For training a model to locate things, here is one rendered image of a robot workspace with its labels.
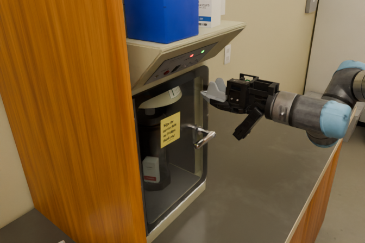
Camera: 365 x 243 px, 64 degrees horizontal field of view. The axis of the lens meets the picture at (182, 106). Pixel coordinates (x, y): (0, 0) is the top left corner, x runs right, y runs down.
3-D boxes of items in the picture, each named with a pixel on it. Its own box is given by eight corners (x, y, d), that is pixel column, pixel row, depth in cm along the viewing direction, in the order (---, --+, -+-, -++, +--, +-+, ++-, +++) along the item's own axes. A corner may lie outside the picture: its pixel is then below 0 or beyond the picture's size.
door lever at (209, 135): (182, 145, 81) (182, 137, 80) (202, 132, 88) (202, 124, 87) (199, 152, 78) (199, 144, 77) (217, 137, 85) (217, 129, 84)
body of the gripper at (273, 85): (238, 72, 77) (283, 80, 70) (236, 102, 80) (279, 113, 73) (224, 80, 71) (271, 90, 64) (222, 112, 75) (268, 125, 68)
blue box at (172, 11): (126, 38, 56) (121, -13, 52) (161, 30, 63) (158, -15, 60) (166, 44, 50) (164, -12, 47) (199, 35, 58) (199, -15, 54)
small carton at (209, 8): (191, 26, 67) (190, -2, 64) (201, 23, 71) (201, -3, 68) (211, 27, 65) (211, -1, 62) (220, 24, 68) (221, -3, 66)
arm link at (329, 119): (342, 145, 64) (341, 135, 57) (291, 131, 70) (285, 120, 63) (353, 113, 65) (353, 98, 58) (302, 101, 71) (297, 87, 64)
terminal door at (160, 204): (140, 239, 77) (125, 98, 60) (205, 179, 98) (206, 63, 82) (143, 241, 76) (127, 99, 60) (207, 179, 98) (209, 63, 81)
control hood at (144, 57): (119, 90, 59) (113, 40, 55) (207, 55, 82) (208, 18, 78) (162, 104, 52) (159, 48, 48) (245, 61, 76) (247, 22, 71)
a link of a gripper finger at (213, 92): (201, 76, 80) (231, 82, 75) (201, 96, 82) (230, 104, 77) (194, 79, 78) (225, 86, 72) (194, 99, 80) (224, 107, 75)
